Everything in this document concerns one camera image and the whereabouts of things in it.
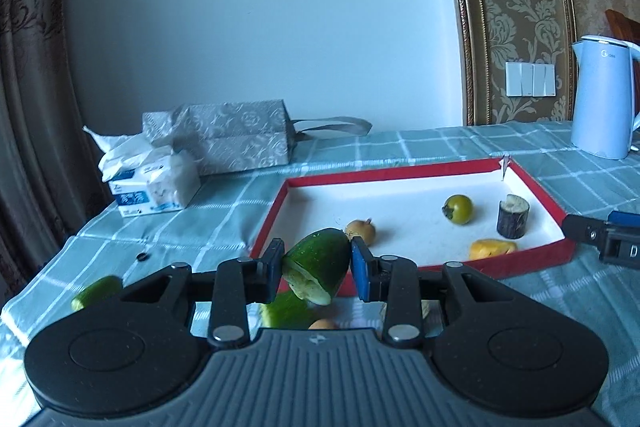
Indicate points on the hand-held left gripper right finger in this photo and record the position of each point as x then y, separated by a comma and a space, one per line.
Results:
361, 269

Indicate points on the yellow fruit piece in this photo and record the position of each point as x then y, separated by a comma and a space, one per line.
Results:
492, 249

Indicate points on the brown kiwi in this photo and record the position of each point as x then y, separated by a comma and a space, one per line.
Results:
361, 232

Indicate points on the white tissue pack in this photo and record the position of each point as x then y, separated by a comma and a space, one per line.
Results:
150, 187

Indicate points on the white wall switch panel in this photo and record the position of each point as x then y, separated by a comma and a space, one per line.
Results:
530, 79

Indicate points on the green tomato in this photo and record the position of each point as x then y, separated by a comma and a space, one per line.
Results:
458, 208

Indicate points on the brown patterned curtain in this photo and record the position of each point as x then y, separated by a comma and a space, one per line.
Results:
35, 107

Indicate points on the green cucumber end piece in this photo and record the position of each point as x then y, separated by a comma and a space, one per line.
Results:
320, 257
97, 293

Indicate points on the white electric kettle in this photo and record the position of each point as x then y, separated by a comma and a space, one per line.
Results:
602, 107

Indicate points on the small orange fruit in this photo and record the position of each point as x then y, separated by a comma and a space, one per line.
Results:
324, 324

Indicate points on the gold wall moulding frame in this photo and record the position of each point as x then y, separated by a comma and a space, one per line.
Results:
465, 32

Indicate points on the grey patterned gift bag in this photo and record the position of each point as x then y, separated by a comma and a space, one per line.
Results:
235, 137

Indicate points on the red shallow cardboard box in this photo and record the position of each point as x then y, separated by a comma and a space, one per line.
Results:
415, 212

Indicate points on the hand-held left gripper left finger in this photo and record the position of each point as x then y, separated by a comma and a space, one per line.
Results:
275, 272

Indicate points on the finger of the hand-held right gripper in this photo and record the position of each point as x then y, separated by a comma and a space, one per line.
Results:
625, 218
585, 232

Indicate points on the dark eggplant chunk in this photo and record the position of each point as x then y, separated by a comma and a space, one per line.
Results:
511, 219

